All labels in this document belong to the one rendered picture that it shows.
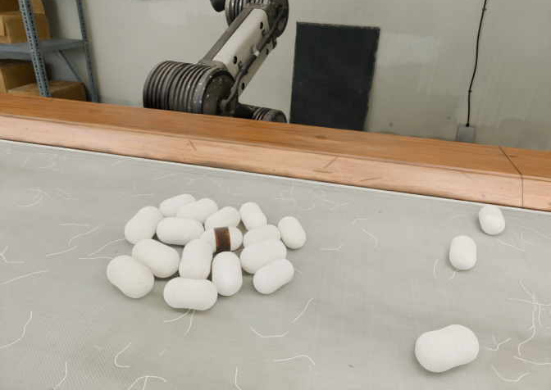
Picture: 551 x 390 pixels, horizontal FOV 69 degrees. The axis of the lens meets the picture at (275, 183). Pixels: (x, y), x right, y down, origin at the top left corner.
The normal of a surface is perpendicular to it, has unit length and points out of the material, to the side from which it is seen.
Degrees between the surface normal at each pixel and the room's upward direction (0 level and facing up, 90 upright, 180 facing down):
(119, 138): 45
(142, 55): 91
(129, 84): 91
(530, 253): 0
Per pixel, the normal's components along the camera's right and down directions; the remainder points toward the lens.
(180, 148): -0.12, -0.33
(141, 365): 0.04, -0.89
